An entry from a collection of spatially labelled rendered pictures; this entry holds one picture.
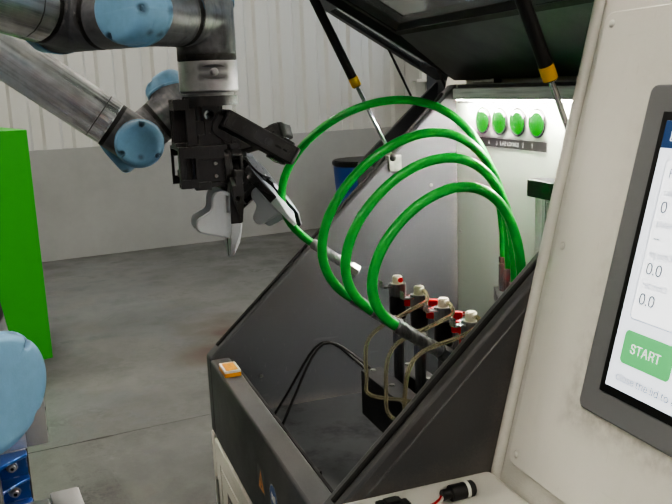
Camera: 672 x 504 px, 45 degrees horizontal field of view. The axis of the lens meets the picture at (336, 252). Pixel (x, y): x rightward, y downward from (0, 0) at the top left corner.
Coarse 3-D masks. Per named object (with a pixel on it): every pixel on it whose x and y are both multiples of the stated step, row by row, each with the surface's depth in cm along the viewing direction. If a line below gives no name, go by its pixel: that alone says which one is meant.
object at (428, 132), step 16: (432, 128) 119; (384, 144) 118; (400, 144) 118; (464, 144) 122; (368, 160) 116; (480, 160) 124; (352, 176) 116; (496, 176) 124; (336, 192) 116; (336, 208) 116; (320, 240) 116; (320, 256) 117; (336, 288) 118; (352, 304) 120
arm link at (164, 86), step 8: (160, 72) 141; (168, 72) 141; (176, 72) 142; (152, 80) 140; (160, 80) 140; (168, 80) 140; (176, 80) 140; (152, 88) 141; (160, 88) 140; (168, 88) 140; (176, 88) 140; (152, 96) 141; (160, 96) 140; (168, 96) 139; (176, 96) 139; (184, 96) 139; (152, 104) 140; (160, 104) 139; (168, 104) 139; (160, 112) 139; (168, 112) 139; (168, 120) 140; (168, 128) 140
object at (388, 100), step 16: (400, 96) 132; (352, 112) 133; (448, 112) 132; (320, 128) 134; (464, 128) 133; (304, 144) 134; (480, 144) 133; (288, 176) 136; (496, 208) 136; (288, 224) 137; (304, 240) 138
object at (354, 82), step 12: (312, 0) 151; (324, 12) 152; (324, 24) 152; (336, 36) 153; (336, 48) 153; (348, 60) 154; (348, 72) 155; (360, 84) 156; (360, 96) 157; (372, 120) 158; (396, 156) 161; (396, 168) 161
